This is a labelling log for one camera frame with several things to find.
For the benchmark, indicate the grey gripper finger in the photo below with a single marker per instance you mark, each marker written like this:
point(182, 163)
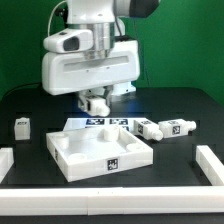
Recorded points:
point(82, 101)
point(106, 93)

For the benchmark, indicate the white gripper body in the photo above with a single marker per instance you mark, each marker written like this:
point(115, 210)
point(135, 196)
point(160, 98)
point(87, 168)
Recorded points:
point(67, 66)

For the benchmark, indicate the white square table top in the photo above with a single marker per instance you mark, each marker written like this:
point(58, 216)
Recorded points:
point(90, 152)

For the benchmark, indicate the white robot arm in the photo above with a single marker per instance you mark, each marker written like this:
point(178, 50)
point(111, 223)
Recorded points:
point(92, 56)

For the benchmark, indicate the white sheet with tags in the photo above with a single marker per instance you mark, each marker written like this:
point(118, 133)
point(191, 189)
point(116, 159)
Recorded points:
point(79, 123)

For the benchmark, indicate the white left fence bar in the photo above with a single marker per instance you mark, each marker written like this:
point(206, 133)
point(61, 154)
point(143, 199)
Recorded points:
point(6, 161)

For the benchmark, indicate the white fence bar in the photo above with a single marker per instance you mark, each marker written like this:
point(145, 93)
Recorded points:
point(107, 201)
point(211, 166)
point(6, 161)

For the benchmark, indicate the white front fence bar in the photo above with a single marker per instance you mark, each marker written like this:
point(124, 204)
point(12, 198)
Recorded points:
point(107, 201)

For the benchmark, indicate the white right fence bar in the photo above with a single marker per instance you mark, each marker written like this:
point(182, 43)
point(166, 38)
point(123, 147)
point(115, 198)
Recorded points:
point(211, 166)

